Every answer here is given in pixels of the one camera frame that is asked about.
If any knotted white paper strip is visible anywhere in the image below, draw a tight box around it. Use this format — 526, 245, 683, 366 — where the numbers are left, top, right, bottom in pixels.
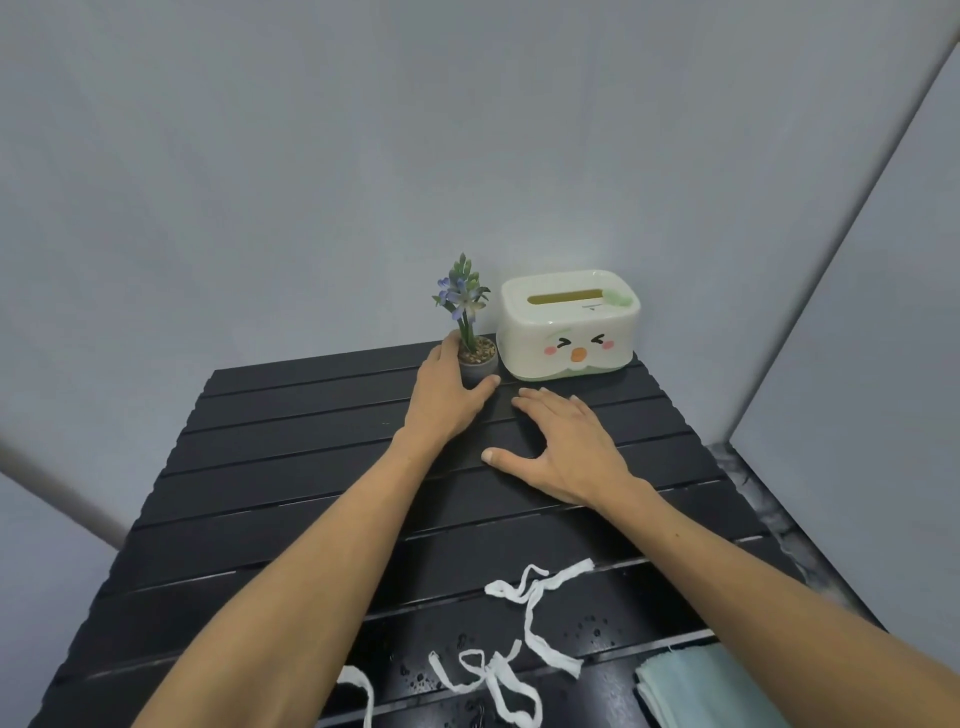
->
428, 640, 543, 728

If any long white paper strip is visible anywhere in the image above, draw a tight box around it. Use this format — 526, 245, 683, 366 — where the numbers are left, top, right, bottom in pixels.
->
484, 558, 596, 681

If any person's right hand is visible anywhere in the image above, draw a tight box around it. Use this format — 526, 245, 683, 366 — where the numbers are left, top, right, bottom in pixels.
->
480, 386, 648, 514

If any person's left hand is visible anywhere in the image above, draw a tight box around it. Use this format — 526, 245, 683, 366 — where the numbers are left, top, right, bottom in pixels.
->
391, 332, 502, 453

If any white cartoon face tissue box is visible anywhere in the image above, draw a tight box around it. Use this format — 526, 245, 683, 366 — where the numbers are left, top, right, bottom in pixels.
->
497, 270, 643, 379

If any light green folded cloth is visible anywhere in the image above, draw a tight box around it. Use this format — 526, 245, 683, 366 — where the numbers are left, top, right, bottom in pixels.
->
635, 643, 790, 728

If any short white paper strip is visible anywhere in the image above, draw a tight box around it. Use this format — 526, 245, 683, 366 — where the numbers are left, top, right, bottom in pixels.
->
334, 664, 375, 728

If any person's left forearm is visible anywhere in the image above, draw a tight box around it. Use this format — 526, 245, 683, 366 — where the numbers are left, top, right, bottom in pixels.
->
133, 433, 445, 728

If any small potted artificial flower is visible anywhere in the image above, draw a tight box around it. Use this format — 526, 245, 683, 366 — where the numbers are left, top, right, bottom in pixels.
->
432, 253, 501, 390

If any person's right forearm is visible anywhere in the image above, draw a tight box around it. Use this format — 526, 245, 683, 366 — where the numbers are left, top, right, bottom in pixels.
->
600, 480, 960, 728

